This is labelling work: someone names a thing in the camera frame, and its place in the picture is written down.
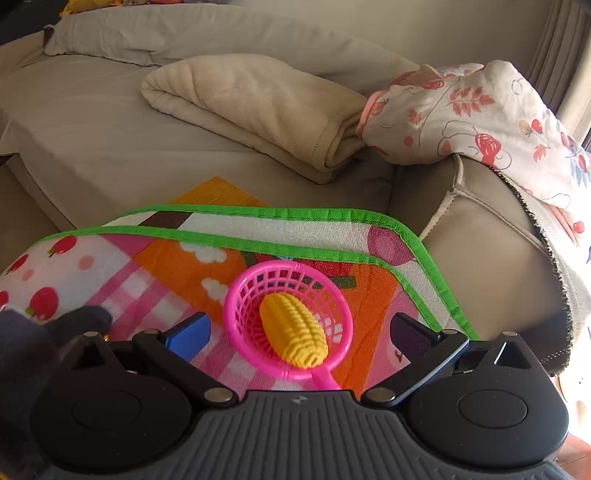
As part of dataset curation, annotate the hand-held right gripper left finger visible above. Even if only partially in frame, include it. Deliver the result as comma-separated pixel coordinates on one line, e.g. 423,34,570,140
58,311,236,407

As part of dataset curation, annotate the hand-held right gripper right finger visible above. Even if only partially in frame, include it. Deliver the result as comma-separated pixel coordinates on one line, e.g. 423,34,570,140
360,312,546,408

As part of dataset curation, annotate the pink toy strainer basket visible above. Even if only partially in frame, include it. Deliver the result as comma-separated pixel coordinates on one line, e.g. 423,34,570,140
224,260,356,391

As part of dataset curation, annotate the yellow toy corn cob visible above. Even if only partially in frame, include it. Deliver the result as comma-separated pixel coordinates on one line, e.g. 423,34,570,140
259,294,330,370

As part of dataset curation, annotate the colourful printed play mat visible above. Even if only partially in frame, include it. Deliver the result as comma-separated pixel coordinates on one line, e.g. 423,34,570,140
0,176,479,402

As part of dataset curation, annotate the beige cloth with dark edge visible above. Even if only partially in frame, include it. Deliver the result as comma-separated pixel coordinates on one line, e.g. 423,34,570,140
501,171,591,377

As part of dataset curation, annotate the beige sofa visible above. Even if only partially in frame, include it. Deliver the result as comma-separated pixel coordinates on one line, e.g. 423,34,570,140
0,0,583,374

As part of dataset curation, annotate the white floral quilt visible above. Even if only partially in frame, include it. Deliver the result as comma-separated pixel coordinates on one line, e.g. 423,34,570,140
355,60,591,269

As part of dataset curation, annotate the folded beige blanket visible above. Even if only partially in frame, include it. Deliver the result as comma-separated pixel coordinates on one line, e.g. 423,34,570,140
140,52,370,186

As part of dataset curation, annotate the long beige sofa cushion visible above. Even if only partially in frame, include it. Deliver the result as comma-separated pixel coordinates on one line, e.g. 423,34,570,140
43,3,419,89

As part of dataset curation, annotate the beige curtain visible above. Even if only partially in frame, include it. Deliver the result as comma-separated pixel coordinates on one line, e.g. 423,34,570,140
526,0,591,154

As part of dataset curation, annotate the yellow plush toy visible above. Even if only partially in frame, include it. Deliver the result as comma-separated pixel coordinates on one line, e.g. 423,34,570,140
61,0,127,14

